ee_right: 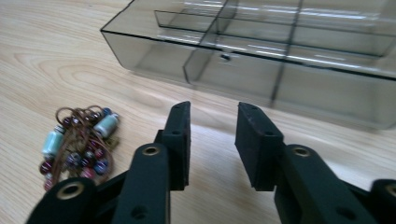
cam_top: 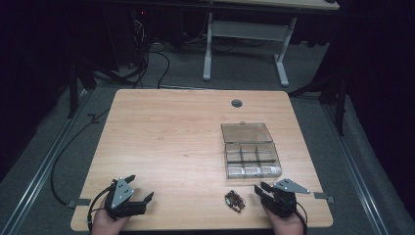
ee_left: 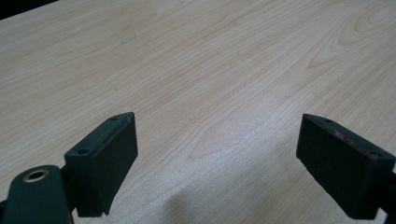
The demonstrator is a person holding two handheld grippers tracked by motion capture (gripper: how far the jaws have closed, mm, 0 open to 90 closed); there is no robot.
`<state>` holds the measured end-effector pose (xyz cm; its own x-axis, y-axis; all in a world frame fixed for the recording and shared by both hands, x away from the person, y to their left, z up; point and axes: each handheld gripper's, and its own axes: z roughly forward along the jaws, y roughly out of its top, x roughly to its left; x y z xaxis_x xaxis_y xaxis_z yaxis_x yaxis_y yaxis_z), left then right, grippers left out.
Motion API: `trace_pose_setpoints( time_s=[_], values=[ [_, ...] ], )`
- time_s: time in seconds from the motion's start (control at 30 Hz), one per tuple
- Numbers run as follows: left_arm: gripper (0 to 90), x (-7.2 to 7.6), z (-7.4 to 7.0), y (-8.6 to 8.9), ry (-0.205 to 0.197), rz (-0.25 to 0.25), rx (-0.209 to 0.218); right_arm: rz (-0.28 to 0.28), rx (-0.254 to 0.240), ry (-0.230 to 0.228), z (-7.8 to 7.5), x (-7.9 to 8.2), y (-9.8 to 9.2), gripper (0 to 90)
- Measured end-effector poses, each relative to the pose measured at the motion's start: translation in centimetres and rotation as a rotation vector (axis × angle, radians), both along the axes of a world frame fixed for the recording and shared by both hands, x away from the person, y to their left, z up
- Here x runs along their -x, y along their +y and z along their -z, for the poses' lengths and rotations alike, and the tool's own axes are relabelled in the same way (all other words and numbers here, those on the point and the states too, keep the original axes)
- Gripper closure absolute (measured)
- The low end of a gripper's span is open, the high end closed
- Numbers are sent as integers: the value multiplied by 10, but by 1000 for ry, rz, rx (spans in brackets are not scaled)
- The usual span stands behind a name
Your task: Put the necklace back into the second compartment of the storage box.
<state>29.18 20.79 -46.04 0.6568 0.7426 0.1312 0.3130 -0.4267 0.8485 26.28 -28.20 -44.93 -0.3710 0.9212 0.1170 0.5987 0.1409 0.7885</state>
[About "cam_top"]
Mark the person's right hand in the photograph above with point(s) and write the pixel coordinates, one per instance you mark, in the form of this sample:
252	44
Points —
284	225

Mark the grey table edge bracket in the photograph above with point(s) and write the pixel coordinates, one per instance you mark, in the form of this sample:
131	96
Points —
323	197
79	202

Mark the white metal desk frame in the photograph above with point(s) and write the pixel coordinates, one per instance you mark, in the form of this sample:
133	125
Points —
248	31

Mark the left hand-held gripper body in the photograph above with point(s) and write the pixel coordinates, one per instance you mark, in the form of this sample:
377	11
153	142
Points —
121	196

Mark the person's left hand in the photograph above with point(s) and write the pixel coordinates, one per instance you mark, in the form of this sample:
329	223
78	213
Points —
106	224

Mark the black metal stand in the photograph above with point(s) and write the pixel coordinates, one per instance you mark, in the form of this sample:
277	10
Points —
73	91
341	104

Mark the metal floor rail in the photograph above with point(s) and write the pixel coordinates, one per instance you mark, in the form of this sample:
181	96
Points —
42	169
355	169

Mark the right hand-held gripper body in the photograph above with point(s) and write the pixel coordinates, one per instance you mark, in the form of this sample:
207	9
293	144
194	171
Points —
284	196

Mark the clear plastic compartment box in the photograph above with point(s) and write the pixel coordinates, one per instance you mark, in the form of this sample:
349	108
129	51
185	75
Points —
250	150

